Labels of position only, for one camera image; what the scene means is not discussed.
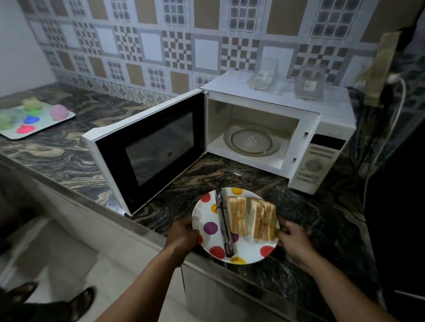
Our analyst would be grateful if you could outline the clear plastic sandwich package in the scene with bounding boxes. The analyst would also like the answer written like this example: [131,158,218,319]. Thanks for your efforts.
[294,65,328,101]
[246,57,279,92]

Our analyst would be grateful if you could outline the triangle sandwich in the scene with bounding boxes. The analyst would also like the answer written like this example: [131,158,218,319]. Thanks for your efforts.
[227,196,250,238]
[249,198,279,242]

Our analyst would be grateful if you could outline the person's right forearm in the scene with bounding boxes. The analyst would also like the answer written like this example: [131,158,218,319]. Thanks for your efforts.
[300,253,399,322]

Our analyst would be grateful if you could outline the person's left forearm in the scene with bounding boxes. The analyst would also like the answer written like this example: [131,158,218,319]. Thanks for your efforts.
[94,249,182,322]

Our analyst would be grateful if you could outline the black sandal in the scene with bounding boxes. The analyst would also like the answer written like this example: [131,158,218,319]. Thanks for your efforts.
[66,286,97,322]
[5,281,39,306]

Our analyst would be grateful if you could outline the white tray coloured cups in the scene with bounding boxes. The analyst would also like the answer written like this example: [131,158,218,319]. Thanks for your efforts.
[0,96,76,141]

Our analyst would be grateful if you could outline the beige wall power strip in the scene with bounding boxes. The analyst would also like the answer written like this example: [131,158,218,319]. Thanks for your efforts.
[357,31,401,107]

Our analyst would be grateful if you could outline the silver refrigerator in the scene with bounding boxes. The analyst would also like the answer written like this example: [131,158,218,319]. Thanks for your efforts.
[362,116,425,322]

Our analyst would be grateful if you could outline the white microwave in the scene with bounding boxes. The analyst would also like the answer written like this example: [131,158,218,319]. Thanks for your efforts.
[82,70,357,217]

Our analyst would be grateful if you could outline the polka dot plate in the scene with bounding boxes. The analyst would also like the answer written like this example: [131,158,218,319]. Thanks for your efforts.
[192,187,280,265]

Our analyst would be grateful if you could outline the person's left hand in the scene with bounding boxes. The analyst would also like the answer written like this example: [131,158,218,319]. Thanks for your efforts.
[164,215,201,268]

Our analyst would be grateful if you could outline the metal cutlery piece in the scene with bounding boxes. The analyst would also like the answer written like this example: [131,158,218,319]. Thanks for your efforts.
[215,187,236,259]

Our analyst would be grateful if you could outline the white plug cable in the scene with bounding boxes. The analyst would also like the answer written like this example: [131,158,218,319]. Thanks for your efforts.
[357,73,425,301]

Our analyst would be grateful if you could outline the glass turntable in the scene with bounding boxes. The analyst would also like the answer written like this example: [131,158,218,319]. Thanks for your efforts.
[223,125,283,158]

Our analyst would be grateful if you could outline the kitchen base cabinet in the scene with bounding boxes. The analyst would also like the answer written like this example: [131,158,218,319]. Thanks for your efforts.
[0,159,316,322]

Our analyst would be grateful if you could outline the person's right hand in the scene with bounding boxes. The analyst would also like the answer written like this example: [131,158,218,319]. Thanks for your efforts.
[277,217,320,274]

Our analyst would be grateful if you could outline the black wall cable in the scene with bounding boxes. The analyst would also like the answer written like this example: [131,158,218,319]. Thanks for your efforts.
[397,6,425,52]

